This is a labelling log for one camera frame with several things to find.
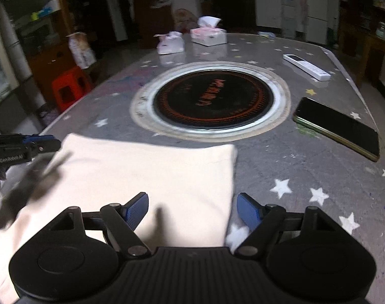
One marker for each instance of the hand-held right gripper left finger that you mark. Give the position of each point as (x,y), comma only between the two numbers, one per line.
(136,210)

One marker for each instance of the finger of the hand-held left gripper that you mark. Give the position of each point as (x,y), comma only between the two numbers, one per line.
(45,138)
(51,146)

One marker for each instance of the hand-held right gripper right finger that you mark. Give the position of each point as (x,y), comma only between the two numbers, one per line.
(249,210)

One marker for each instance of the cream garment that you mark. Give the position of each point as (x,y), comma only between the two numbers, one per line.
(132,171)

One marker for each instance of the purple package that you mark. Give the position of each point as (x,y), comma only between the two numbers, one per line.
(48,114)

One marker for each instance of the red plastic stool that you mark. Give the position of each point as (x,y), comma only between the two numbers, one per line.
(70,88)

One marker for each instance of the grey star table cover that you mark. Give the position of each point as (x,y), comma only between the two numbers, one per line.
(306,177)

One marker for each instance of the printed standing bag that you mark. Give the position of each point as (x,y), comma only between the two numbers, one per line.
(81,50)

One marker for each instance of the glass door display cabinet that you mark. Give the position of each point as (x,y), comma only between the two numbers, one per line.
(24,38)

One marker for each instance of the round black induction cooktop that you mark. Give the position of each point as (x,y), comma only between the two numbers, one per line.
(211,98)

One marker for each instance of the black smartphone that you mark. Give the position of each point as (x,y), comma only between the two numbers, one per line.
(338,128)

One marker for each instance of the white remote control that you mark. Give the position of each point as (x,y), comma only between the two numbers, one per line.
(306,66)

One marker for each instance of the wooden open shelf cabinet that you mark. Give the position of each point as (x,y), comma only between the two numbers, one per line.
(148,6)

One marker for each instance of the small flat packet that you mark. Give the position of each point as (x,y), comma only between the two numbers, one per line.
(266,34)

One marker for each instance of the pink white tissue box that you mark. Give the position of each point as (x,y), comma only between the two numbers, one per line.
(209,34)

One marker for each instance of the round patterned hand fan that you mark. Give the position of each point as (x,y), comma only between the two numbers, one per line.
(183,19)

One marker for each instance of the wooden side table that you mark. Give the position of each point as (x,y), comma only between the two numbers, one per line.
(372,47)

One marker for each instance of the water dispenser with blue bottle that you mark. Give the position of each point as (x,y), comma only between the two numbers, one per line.
(289,9)

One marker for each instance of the white refrigerator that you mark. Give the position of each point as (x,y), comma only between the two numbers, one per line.
(317,9)

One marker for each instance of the glass jar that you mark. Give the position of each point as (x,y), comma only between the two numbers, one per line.
(381,29)

